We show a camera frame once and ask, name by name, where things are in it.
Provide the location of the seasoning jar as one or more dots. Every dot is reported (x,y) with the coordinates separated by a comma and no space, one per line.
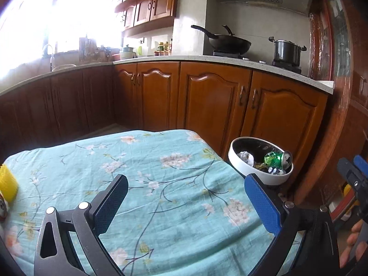
(161,49)

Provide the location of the yellow ribbed object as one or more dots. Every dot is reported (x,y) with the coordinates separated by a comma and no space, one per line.
(8,182)

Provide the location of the white round trash bin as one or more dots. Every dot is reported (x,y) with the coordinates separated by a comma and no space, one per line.
(235,161)

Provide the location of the plastic wrapped wooden door frame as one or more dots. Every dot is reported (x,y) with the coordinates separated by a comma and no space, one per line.
(339,92)

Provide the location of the crumpled printed paper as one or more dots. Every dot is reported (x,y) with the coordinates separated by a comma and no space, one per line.
(276,171)

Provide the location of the yellow plastic object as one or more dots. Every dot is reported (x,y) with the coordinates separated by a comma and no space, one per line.
(347,192)

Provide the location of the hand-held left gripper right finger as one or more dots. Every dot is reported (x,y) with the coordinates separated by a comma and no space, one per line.
(263,204)

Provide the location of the red and white can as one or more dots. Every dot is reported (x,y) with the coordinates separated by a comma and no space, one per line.
(3,208)

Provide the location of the person's right hand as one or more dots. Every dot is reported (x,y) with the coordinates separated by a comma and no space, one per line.
(350,241)

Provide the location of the wooden base cabinet row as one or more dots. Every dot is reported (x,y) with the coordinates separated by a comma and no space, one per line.
(57,106)

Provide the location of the black gas stove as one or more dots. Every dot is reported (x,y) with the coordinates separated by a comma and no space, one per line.
(258,60)

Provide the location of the black bin liner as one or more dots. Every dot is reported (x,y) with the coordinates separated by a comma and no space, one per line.
(253,146)

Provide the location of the white paper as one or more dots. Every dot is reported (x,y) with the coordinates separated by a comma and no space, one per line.
(245,157)

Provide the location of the speckled white countertop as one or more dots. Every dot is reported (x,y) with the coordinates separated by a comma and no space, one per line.
(201,59)

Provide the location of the green bottle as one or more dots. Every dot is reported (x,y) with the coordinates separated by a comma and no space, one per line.
(140,51)

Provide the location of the bright kitchen window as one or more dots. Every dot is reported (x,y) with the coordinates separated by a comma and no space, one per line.
(57,20)

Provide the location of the kitchen sink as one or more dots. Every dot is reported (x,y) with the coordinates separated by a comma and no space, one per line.
(63,67)

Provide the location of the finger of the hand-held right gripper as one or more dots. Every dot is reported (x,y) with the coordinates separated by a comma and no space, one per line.
(352,178)
(361,165)

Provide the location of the steel cooking pot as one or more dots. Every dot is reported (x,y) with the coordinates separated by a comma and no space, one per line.
(287,51)

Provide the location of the floral light blue cloth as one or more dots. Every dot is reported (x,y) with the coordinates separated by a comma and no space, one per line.
(172,178)

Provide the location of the black wok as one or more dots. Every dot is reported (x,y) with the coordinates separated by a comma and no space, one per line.
(230,44)

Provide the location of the crushed green drink can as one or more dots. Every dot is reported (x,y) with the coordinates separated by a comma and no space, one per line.
(273,158)

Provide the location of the wooden wall cabinets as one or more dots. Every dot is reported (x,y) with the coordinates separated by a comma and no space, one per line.
(149,4)

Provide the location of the chrome kitchen faucet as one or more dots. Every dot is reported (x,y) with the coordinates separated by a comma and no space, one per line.
(51,60)

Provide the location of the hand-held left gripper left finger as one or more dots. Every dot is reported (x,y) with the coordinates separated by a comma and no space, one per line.
(110,204)

